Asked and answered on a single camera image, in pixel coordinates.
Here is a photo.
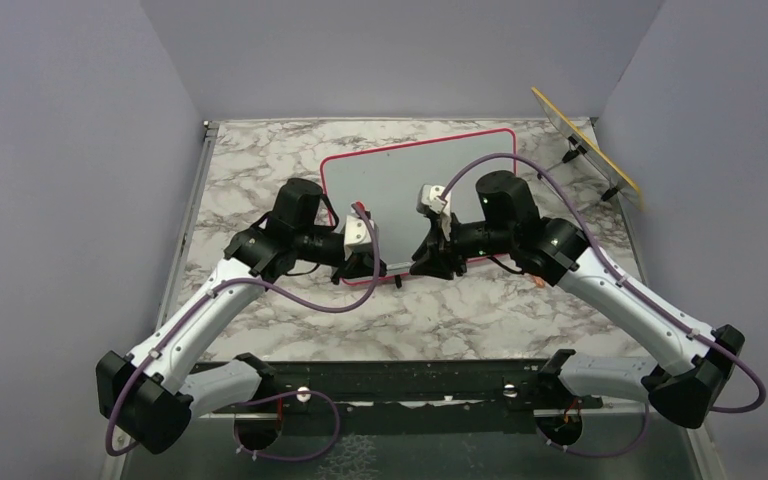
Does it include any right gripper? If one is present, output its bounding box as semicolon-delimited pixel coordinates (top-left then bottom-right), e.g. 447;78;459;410
410;209;516;280

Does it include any pink-framed whiteboard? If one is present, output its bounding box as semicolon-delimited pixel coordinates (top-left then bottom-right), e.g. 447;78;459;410
319;128;517;265

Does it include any white black-tipped marker pen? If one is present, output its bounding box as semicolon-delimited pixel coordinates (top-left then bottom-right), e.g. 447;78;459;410
386;261;412;275

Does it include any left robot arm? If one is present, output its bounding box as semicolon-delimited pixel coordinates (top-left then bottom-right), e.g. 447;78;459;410
95;178;386;457

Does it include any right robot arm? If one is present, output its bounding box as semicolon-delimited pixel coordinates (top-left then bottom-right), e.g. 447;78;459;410
410;171;745;429

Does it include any yellow-edged board on stand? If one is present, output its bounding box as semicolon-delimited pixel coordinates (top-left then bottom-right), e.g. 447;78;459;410
531;87;644;210

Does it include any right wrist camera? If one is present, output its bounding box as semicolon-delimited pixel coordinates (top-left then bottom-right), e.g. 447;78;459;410
416;184;453;241

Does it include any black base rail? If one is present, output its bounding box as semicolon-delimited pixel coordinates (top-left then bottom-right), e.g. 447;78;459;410
217;359;602;436

